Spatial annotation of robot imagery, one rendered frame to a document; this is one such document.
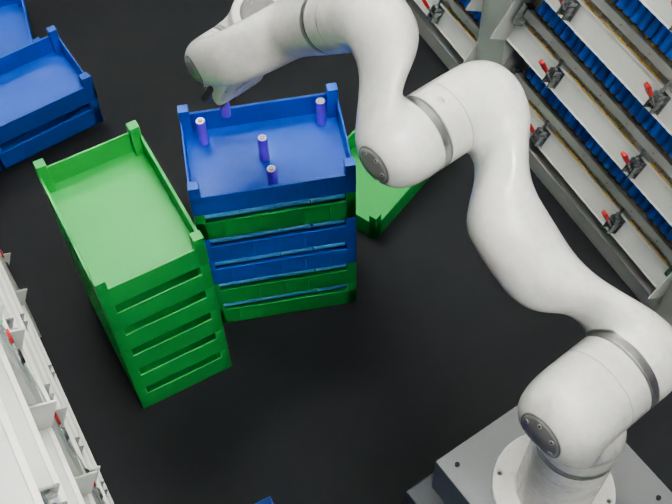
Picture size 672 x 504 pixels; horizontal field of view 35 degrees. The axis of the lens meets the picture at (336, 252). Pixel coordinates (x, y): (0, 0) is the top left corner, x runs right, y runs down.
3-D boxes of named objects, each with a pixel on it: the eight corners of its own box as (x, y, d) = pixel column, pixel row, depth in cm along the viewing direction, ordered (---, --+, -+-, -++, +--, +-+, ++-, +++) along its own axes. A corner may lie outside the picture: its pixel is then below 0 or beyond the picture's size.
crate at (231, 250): (338, 160, 219) (337, 135, 212) (356, 240, 208) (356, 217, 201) (193, 182, 216) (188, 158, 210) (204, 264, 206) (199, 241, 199)
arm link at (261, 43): (282, 93, 139) (197, 97, 166) (372, 33, 145) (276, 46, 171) (249, 32, 136) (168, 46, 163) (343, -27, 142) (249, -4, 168)
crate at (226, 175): (336, 109, 206) (336, 81, 199) (356, 192, 195) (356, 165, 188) (182, 132, 203) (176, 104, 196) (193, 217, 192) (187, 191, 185)
